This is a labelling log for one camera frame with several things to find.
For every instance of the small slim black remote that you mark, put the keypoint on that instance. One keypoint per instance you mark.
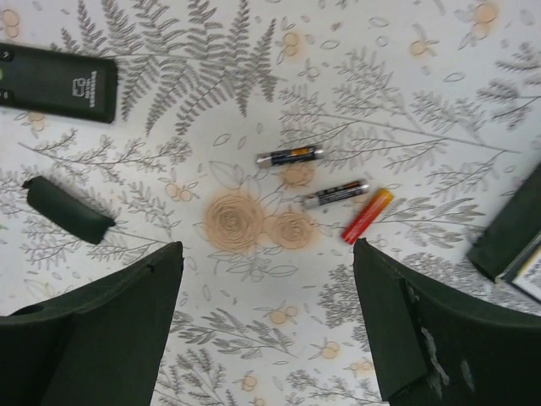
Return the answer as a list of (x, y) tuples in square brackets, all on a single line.
[(58, 83)]

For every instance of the black battery cover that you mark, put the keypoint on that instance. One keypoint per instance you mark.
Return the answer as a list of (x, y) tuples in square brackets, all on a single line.
[(65, 211)]

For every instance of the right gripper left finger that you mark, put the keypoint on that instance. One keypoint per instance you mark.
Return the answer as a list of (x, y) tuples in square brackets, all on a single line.
[(100, 344)]

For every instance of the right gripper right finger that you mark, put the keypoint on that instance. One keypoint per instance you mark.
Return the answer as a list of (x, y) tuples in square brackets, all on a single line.
[(432, 344)]

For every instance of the dark aaa battery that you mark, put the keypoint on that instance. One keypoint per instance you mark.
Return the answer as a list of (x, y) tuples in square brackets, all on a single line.
[(334, 194), (290, 156)]

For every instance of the red yellow AAA battery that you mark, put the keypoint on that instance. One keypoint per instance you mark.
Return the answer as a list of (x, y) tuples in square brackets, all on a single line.
[(381, 199)]

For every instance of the black battery package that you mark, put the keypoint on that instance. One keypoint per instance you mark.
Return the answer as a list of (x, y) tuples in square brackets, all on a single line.
[(509, 249)]

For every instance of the floral table mat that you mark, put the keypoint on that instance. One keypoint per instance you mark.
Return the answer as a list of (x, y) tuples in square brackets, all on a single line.
[(436, 101)]

